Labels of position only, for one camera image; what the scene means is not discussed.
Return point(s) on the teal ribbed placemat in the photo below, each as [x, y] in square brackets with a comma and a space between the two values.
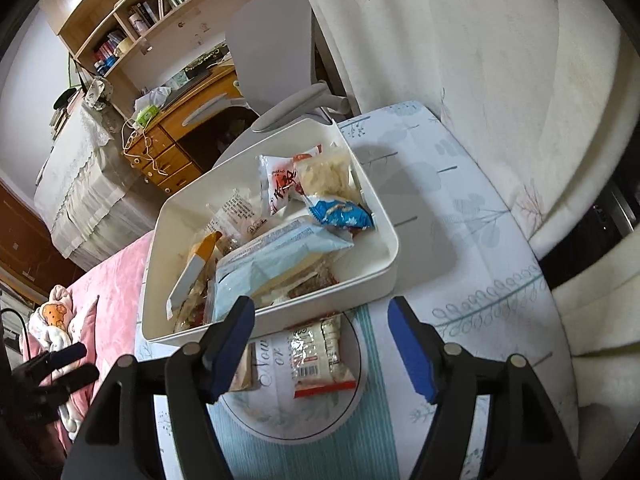
[380, 420]

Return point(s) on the pink blanket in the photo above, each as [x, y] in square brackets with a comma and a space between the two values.
[110, 290]

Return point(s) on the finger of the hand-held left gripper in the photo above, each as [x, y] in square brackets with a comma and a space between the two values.
[75, 377]
[65, 352]

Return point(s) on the cream floral curtain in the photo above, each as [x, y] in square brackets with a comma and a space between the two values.
[450, 60]

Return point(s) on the red label snack packet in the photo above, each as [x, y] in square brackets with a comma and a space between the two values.
[280, 182]

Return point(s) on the black device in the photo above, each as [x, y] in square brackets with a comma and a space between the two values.
[65, 99]

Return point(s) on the large light blue packet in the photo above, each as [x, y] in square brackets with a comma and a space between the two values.
[270, 265]

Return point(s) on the silver packet with red edges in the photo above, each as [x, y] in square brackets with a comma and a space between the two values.
[320, 355]

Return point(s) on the wooden desk with drawers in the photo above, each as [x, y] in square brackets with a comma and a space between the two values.
[165, 152]

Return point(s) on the lace covered cabinet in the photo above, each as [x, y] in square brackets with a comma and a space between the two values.
[85, 185]

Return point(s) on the cartoon print cloth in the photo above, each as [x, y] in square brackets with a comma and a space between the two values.
[52, 317]

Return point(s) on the brown snack packet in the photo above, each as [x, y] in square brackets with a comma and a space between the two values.
[315, 280]

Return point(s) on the wooden bookshelf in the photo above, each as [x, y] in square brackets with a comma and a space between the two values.
[125, 15]

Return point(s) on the white round plate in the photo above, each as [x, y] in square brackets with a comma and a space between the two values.
[280, 410]

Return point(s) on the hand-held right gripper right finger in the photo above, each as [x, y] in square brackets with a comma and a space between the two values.
[412, 355]

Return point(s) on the orange and white snack packet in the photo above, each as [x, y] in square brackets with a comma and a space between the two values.
[192, 270]

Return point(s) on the grey office chair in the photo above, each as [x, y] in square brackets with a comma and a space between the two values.
[270, 65]

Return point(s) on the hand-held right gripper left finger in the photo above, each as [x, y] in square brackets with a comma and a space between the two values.
[232, 350]

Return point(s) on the white plastic storage box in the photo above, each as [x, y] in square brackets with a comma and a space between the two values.
[385, 240]

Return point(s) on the green tissue pack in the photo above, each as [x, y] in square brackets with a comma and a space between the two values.
[146, 116]

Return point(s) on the pale rice cracker packet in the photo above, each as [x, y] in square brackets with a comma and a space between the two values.
[327, 172]

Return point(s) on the small blue and white packet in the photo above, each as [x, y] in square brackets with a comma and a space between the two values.
[340, 214]

